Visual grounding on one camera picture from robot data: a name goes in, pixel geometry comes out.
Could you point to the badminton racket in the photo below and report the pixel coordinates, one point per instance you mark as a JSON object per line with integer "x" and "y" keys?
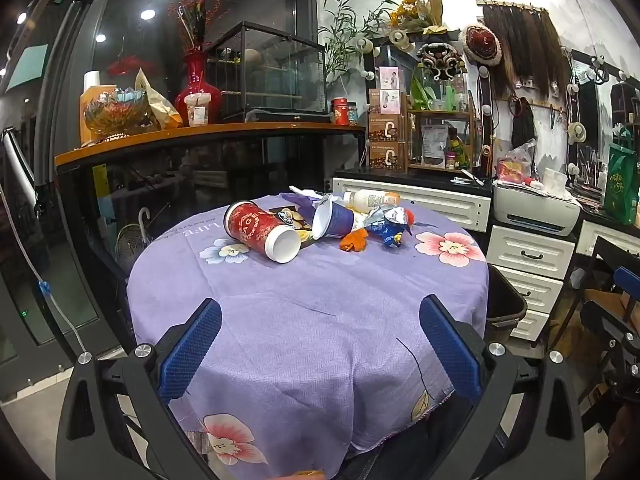
{"x": 130, "y": 245}

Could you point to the red paper cup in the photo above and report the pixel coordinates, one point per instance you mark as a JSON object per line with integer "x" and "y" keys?
{"x": 250, "y": 227}

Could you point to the wooden shelf rack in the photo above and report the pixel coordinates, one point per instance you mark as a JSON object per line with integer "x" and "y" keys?
{"x": 440, "y": 111}

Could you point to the person's right hand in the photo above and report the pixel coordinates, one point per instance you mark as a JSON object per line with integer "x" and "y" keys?
{"x": 625, "y": 432}

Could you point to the white paper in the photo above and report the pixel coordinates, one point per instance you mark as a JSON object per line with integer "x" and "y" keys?
{"x": 312, "y": 193}

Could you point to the white brown pouch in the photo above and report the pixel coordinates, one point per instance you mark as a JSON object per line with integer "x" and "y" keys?
{"x": 434, "y": 145}

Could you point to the green yellow bottle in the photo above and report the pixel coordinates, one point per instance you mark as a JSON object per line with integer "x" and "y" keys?
{"x": 456, "y": 152}

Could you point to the black metal chair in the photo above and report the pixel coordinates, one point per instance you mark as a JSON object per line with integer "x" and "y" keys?
{"x": 612, "y": 247}

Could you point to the translucent plastic container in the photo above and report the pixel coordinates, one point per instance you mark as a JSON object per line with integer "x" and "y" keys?
{"x": 552, "y": 180}

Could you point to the blue snack wrapper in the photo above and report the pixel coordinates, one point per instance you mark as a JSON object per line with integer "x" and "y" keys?
{"x": 392, "y": 235}

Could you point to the yellow flower bouquet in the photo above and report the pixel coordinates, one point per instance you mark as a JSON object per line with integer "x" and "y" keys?
{"x": 410, "y": 10}

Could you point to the gold snack bag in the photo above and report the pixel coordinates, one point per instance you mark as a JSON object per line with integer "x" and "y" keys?
{"x": 160, "y": 105}

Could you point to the purple floral tablecloth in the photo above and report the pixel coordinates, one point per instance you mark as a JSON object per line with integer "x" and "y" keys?
{"x": 310, "y": 320}

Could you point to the red embroidered hat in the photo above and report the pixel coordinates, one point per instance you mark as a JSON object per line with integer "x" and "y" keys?
{"x": 482, "y": 42}

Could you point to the red tin can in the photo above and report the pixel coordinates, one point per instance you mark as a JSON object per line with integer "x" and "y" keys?
{"x": 341, "y": 112}

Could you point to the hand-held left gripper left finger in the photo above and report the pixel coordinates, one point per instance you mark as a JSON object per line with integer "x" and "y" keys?
{"x": 192, "y": 350}

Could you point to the black trash bin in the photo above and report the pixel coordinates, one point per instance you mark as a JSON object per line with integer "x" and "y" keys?
{"x": 505, "y": 300}

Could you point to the pink product box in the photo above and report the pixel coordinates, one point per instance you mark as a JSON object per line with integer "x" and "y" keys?
{"x": 389, "y": 78}

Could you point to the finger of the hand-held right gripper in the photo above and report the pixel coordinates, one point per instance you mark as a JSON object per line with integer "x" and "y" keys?
{"x": 629, "y": 281}

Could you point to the red dried branches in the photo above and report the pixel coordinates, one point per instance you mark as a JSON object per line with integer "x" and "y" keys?
{"x": 195, "y": 20}

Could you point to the person's brown shoe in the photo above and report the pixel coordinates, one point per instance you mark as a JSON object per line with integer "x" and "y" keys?
{"x": 305, "y": 475}

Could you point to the dark hanging wig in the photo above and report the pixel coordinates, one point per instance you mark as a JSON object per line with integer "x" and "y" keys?
{"x": 524, "y": 125}

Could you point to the green tote bag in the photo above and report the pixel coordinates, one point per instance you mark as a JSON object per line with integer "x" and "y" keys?
{"x": 620, "y": 185}

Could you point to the decorative wall mask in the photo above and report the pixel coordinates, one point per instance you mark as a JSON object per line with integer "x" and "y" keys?
{"x": 440, "y": 62}

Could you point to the glass display counter wooden top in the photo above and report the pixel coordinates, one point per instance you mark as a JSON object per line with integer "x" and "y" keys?
{"x": 200, "y": 135}

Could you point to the small straw hat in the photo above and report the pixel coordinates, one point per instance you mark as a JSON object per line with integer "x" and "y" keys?
{"x": 576, "y": 132}

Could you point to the pink plastic bag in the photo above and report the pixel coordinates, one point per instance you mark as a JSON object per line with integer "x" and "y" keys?
{"x": 512, "y": 170}

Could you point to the dark small packet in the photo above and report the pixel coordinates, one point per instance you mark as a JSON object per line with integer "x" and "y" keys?
{"x": 285, "y": 216}

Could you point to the green bamboo plant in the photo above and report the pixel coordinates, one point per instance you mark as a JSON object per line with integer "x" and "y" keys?
{"x": 345, "y": 35}

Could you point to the ornate glass bowl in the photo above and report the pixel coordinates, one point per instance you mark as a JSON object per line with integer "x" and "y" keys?
{"x": 115, "y": 112}

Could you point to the purple plastic glove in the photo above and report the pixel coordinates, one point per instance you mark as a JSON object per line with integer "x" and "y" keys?
{"x": 295, "y": 199}

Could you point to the brown box with white picture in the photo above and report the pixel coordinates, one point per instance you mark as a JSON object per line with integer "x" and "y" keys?
{"x": 387, "y": 101}

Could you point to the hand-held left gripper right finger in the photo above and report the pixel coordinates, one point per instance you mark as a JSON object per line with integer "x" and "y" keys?
{"x": 450, "y": 350}

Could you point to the person's dark trousers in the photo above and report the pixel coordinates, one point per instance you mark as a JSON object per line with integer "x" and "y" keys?
{"x": 400, "y": 445}

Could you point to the brown hair extensions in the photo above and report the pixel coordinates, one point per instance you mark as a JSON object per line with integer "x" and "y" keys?
{"x": 520, "y": 45}

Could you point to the white printer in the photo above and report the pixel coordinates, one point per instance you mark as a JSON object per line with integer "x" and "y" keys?
{"x": 535, "y": 210}

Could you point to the clear plastic snack jar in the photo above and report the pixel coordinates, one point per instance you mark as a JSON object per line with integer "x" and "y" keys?
{"x": 197, "y": 110}

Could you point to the white vanity cabinet with drawers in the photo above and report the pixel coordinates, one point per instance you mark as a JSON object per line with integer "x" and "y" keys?
{"x": 530, "y": 255}

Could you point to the white bottle with orange cap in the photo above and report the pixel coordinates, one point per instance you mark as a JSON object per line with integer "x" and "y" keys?
{"x": 370, "y": 199}

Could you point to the vanity mirror with bulbs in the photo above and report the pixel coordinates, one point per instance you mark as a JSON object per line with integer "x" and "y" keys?
{"x": 587, "y": 110}

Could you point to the red vase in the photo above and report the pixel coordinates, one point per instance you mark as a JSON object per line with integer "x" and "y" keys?
{"x": 197, "y": 85}

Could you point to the blue paper cup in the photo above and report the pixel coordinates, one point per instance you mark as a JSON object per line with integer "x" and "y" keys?
{"x": 337, "y": 220}

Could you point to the black framed glass case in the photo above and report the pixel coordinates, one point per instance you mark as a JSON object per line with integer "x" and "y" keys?
{"x": 270, "y": 75}

